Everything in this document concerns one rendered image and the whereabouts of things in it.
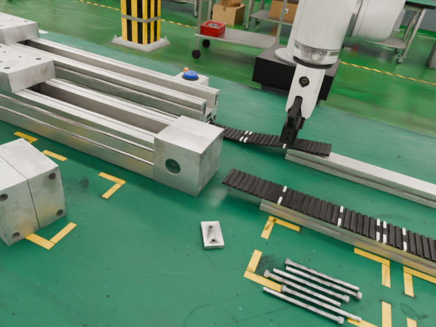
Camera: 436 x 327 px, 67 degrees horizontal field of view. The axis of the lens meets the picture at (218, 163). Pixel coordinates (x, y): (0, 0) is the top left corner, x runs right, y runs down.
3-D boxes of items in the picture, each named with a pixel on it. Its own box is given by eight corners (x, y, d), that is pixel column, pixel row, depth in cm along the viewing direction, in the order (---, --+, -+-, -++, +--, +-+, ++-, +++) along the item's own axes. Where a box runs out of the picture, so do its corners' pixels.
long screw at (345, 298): (347, 299, 45) (350, 294, 45) (346, 305, 45) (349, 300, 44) (273, 269, 48) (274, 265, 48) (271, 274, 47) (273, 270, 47)
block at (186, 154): (222, 163, 68) (229, 123, 63) (196, 197, 59) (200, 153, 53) (184, 150, 71) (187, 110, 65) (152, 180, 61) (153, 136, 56)
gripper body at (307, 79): (330, 66, 57) (312, 123, 63) (337, 53, 65) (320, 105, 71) (289, 56, 59) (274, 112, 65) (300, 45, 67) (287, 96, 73)
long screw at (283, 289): (279, 292, 45) (281, 288, 44) (280, 287, 46) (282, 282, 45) (358, 325, 43) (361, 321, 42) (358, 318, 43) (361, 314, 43)
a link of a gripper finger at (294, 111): (298, 104, 59) (291, 129, 62) (307, 85, 64) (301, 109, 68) (291, 102, 59) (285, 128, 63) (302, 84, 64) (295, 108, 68)
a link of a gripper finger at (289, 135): (299, 122, 62) (290, 152, 66) (303, 116, 65) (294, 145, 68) (283, 117, 63) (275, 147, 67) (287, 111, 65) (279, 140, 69)
